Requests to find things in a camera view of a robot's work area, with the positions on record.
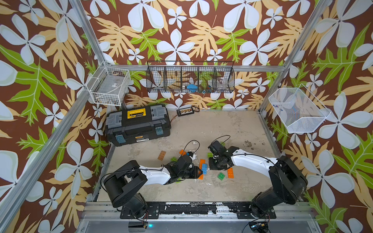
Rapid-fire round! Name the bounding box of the blue lego plate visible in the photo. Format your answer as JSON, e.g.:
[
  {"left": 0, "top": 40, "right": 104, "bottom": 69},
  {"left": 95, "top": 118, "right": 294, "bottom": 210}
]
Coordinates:
[{"left": 201, "top": 163, "right": 208, "bottom": 175}]

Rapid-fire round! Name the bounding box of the long orange lego plate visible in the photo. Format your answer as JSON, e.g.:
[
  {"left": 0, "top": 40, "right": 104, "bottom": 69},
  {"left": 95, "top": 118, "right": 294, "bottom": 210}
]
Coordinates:
[{"left": 198, "top": 159, "right": 206, "bottom": 180}]

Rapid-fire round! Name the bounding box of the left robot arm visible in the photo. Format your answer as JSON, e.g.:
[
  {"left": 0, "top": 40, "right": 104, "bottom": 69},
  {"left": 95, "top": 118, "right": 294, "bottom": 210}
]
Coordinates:
[{"left": 100, "top": 152, "right": 203, "bottom": 219}]

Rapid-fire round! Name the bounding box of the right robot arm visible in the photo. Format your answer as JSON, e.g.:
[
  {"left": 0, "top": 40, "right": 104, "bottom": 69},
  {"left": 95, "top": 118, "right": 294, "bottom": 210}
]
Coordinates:
[{"left": 208, "top": 141, "right": 308, "bottom": 218}]

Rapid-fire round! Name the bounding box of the dark green square lego brick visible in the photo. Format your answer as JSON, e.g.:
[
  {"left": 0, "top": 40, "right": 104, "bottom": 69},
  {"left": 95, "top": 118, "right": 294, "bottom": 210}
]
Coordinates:
[{"left": 217, "top": 172, "right": 225, "bottom": 181}]

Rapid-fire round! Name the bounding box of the brown wooden block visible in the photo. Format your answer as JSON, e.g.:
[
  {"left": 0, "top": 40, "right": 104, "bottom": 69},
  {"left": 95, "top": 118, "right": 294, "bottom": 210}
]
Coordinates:
[{"left": 157, "top": 150, "right": 166, "bottom": 161}]

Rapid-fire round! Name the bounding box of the black power strip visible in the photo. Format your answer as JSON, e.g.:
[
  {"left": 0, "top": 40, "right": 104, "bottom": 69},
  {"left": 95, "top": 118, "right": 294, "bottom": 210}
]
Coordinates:
[{"left": 177, "top": 107, "right": 195, "bottom": 117}]

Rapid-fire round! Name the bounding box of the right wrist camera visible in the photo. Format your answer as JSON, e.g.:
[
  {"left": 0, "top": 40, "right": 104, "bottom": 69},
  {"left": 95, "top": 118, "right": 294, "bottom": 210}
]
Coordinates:
[{"left": 208, "top": 140, "right": 226, "bottom": 156}]

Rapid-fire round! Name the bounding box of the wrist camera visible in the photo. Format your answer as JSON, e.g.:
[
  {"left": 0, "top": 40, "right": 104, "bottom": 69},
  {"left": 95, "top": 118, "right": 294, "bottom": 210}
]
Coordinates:
[
  {"left": 208, "top": 140, "right": 226, "bottom": 156},
  {"left": 187, "top": 151, "right": 196, "bottom": 161}
]

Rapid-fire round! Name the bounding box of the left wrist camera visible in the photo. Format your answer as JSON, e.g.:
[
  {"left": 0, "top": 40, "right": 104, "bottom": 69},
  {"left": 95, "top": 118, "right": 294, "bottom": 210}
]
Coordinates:
[{"left": 187, "top": 151, "right": 196, "bottom": 161}]

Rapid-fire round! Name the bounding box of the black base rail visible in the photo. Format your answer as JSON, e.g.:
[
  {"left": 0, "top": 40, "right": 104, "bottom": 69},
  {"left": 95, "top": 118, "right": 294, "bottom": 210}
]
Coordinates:
[{"left": 120, "top": 201, "right": 277, "bottom": 219}]

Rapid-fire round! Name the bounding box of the black toolbox yellow handle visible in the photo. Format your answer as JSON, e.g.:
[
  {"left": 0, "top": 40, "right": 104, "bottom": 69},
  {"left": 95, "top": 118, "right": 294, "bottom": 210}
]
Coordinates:
[{"left": 105, "top": 104, "right": 172, "bottom": 147}]

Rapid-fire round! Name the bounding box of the white wire basket right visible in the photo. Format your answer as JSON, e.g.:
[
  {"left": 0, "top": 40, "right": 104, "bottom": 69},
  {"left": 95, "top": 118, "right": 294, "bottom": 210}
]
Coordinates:
[{"left": 269, "top": 84, "right": 331, "bottom": 134}]

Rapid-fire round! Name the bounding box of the white wire basket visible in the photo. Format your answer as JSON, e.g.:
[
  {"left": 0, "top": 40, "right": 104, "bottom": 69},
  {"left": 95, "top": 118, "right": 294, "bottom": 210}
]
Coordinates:
[
  {"left": 87, "top": 63, "right": 131, "bottom": 107},
  {"left": 269, "top": 84, "right": 331, "bottom": 134}
]

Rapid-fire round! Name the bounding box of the black wire basket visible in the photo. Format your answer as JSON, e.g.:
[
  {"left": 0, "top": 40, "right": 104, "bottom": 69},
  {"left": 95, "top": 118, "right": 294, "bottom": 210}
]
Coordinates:
[{"left": 145, "top": 61, "right": 236, "bottom": 94}]

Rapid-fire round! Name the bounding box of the white wire basket left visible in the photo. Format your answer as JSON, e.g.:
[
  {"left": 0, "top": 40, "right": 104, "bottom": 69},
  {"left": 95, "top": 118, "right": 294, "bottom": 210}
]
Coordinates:
[{"left": 87, "top": 63, "right": 131, "bottom": 107}]

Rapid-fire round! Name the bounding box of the aluminium frame post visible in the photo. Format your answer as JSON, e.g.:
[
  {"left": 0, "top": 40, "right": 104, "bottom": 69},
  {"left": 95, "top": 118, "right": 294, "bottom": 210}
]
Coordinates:
[{"left": 258, "top": 0, "right": 329, "bottom": 113}]

